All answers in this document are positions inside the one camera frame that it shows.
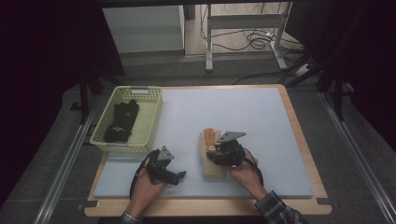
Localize person's left hand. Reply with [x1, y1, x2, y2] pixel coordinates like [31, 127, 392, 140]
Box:
[125, 169, 166, 219]

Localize white power strip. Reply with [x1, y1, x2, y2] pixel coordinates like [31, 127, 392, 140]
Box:
[294, 63, 311, 77]

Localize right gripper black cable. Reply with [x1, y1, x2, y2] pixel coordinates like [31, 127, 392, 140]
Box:
[242, 147, 265, 188]

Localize black tripod legs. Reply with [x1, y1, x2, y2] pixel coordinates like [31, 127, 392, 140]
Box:
[285, 52, 353, 122]

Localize dark curtain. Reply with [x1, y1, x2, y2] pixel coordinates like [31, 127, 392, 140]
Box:
[0, 0, 126, 206]
[284, 0, 396, 150]

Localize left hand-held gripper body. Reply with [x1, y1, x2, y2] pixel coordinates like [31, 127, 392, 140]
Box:
[146, 145, 176, 185]

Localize person's right hand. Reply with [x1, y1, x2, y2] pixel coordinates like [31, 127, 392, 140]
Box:
[223, 155, 269, 203]

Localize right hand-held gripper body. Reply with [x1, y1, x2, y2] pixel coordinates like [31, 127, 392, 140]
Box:
[214, 131, 248, 168]

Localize black floor cables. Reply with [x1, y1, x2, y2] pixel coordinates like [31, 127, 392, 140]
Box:
[200, 2, 305, 63]

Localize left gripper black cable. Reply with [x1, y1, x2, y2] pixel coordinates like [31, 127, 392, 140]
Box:
[129, 149, 157, 201]

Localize aluminium rail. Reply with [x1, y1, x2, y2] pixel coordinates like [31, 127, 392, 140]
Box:
[33, 94, 101, 224]
[319, 91, 396, 218]

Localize white metal desk frame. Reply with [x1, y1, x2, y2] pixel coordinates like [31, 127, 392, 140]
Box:
[205, 1, 294, 73]

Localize black stand legs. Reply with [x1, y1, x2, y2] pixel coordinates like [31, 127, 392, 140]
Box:
[78, 73, 125, 125]

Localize yellow plastic basket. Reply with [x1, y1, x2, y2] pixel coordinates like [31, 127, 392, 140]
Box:
[89, 86, 163, 154]

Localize grey foam mat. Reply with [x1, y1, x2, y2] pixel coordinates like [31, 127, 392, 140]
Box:
[92, 87, 314, 200]

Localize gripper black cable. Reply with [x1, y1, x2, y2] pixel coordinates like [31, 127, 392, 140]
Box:
[242, 147, 265, 188]
[129, 149, 157, 201]

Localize white cabinet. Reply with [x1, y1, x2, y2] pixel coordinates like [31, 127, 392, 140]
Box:
[102, 5, 186, 54]

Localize beige glove orange fingers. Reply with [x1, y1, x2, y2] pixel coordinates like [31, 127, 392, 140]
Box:
[199, 130, 227, 180]
[201, 127, 222, 157]

